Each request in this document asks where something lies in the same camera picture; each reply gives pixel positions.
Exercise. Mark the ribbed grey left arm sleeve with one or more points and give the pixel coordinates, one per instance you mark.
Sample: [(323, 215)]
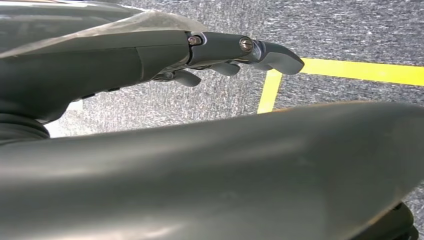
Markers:
[(16, 130)]

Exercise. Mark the short yellow floor tape strip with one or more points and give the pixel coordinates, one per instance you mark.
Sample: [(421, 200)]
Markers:
[(269, 94)]

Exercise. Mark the long yellow floor tape strip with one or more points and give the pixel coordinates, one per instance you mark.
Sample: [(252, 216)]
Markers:
[(364, 71)]

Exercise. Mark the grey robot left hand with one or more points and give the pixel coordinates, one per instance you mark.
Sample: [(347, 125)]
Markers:
[(99, 66)]

